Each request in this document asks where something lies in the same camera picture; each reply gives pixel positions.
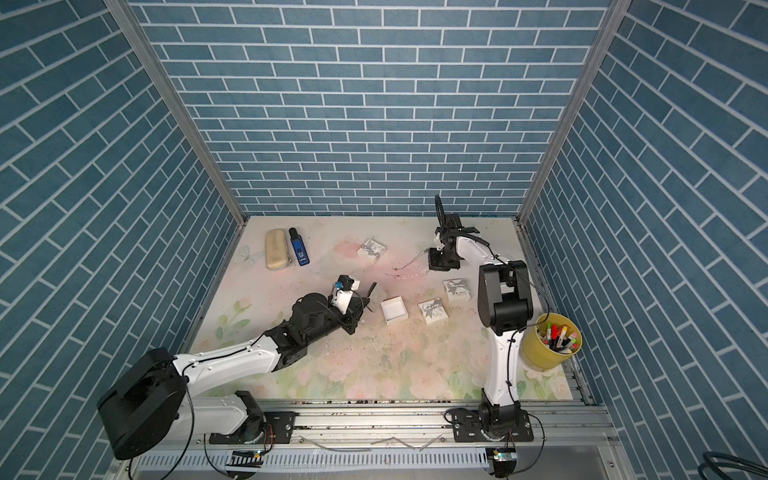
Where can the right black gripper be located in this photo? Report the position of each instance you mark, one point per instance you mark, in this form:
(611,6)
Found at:
(434,264)

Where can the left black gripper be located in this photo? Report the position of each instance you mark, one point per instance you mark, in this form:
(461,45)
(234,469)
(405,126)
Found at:
(354,312)

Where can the white jewelry box base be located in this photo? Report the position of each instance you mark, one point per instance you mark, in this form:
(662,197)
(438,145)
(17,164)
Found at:
(394,310)

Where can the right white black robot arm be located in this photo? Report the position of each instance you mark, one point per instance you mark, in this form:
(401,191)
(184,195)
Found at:
(504,305)

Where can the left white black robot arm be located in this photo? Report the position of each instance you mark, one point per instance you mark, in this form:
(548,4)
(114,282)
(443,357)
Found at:
(162,395)

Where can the beige zippered pencil case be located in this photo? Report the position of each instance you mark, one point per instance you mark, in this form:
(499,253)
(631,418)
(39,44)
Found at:
(277,256)

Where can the yellow pen cup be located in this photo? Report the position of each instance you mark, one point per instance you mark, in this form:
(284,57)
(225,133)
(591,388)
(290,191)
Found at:
(551,341)

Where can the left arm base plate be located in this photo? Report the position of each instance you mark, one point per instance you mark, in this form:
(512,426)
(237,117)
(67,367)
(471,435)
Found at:
(270,428)

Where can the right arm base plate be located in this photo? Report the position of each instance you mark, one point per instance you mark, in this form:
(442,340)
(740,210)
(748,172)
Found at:
(510,425)

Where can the aluminium front rail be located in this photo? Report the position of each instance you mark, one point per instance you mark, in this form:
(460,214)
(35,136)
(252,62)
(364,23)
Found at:
(566,440)

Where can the aluminium corner post right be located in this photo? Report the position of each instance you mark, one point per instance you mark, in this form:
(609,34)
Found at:
(605,35)

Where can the aluminium corner post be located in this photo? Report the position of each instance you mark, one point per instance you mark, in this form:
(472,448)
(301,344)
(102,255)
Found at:
(129,25)
(605,35)

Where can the black cable coil corner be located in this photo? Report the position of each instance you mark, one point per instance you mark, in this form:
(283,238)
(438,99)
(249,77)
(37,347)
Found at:
(722,465)

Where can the aluminium corner post left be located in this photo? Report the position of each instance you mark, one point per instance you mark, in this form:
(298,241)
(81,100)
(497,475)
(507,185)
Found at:
(129,25)

